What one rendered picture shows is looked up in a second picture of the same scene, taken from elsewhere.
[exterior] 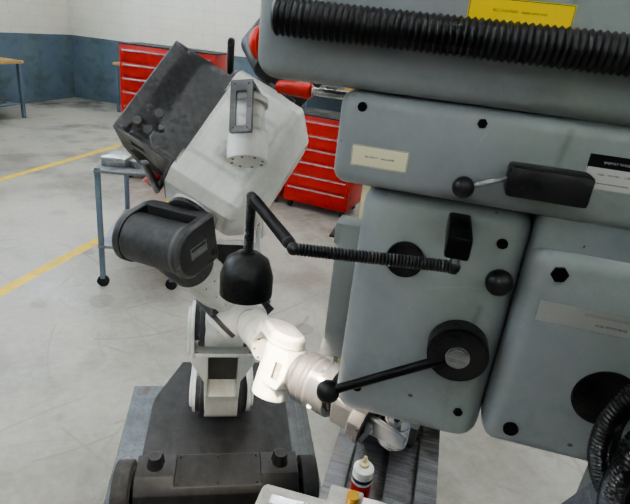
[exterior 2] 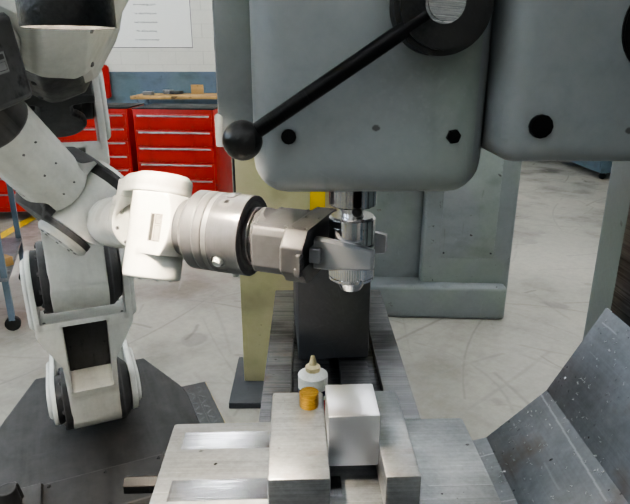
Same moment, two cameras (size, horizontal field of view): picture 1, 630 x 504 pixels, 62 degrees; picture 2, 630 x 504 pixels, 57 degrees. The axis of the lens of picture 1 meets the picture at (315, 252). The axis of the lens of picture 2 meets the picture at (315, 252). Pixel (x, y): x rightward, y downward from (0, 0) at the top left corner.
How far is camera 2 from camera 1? 0.38 m
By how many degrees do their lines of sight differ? 13
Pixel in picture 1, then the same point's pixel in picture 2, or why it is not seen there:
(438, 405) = (422, 134)
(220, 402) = (94, 399)
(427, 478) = (396, 385)
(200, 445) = (76, 467)
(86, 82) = not seen: outside the picture
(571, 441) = not seen: outside the picture
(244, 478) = not seen: hidden behind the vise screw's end
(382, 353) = (319, 58)
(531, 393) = (563, 50)
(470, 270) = not seen: outside the picture
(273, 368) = (150, 224)
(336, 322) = (234, 79)
